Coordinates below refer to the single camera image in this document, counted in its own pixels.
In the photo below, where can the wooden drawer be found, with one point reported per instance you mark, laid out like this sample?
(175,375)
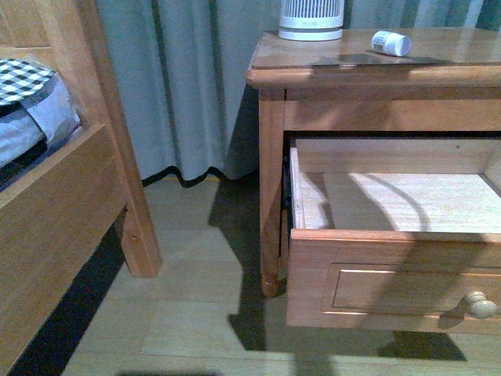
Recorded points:
(391,234)

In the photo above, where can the white medicine bottle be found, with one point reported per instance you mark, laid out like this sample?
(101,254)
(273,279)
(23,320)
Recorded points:
(391,43)

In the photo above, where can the drawer knob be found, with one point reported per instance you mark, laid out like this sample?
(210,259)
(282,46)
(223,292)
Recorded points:
(478,306)

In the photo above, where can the grey curtain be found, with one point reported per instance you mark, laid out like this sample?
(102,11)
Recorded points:
(180,68)

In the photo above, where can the white cylindrical air purifier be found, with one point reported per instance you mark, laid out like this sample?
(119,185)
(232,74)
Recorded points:
(311,20)

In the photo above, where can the checkered bedding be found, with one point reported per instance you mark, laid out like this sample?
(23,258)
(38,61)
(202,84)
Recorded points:
(38,117)

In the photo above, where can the wooden nightstand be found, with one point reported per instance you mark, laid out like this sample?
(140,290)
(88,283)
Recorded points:
(450,82)

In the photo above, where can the wooden bed frame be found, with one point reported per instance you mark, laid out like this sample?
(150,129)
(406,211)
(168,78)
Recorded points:
(54,217)

